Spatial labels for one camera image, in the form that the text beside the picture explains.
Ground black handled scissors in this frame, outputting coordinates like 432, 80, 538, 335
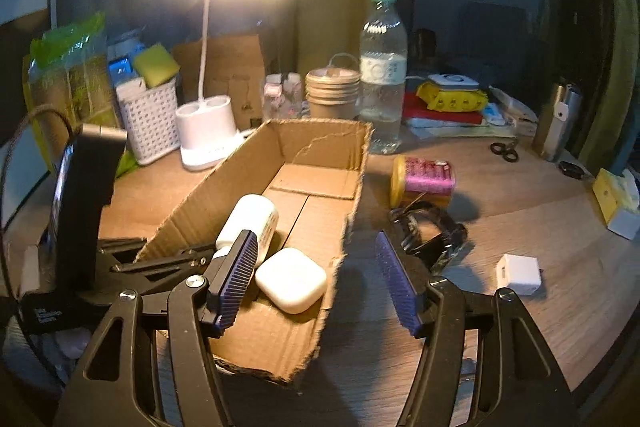
490, 138, 521, 162

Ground cardboard box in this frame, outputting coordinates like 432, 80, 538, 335
134, 118, 375, 383

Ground small black object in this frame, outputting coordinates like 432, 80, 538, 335
557, 161, 588, 180

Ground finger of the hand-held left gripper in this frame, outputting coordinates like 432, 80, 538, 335
96, 236, 149, 262
111, 243, 217, 289

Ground braided dark cable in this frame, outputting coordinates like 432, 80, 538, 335
20, 106, 83, 142

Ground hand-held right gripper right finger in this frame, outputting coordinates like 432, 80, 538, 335
375, 229, 581, 427

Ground yellow tissue box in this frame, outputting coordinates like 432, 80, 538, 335
592, 168, 640, 238

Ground blue white box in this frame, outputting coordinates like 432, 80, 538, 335
107, 54, 136, 85

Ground dark jar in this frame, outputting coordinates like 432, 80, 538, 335
415, 29, 438, 58

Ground white cable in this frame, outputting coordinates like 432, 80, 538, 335
327, 53, 362, 70

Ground black strap wristwatch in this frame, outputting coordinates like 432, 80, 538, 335
389, 202, 468, 273

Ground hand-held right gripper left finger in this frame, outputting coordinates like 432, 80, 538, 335
52, 229, 261, 427

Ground white desk lamp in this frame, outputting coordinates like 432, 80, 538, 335
129, 0, 306, 172

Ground red and gold tin can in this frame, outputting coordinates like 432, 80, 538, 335
390, 155, 457, 209

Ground white earbuds case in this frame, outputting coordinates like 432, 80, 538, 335
255, 247, 328, 314

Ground blue white packet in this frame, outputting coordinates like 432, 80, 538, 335
482, 103, 508, 125

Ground white paper packet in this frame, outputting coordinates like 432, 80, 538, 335
487, 86, 540, 125

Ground brown paper bag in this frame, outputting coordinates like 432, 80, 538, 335
172, 34, 266, 130

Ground steel tumbler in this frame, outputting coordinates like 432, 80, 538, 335
531, 79, 583, 162

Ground dark chair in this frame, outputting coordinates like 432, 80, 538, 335
457, 2, 531, 72

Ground white plastic bottle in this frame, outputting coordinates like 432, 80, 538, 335
215, 194, 280, 269

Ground green yellow sponge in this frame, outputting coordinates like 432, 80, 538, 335
132, 47, 181, 88

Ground green printed packet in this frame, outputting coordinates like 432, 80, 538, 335
22, 12, 123, 178

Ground pale paper folder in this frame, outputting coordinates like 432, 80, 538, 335
406, 117, 518, 140

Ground white flat device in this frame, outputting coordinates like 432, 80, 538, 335
429, 73, 478, 90

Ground red book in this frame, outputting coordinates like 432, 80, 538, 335
402, 93, 485, 126

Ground yellow wipes pack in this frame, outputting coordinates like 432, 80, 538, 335
416, 82, 488, 112

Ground white cube adapter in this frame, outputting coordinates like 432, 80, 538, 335
495, 253, 542, 295

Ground white plastic basket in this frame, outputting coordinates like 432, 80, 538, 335
116, 79, 182, 166

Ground stack of brown paper cups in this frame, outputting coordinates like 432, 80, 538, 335
305, 68, 362, 120

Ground clear water bottle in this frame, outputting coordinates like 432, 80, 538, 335
359, 0, 407, 155

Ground green hanging cloth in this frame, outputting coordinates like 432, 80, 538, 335
575, 0, 640, 168

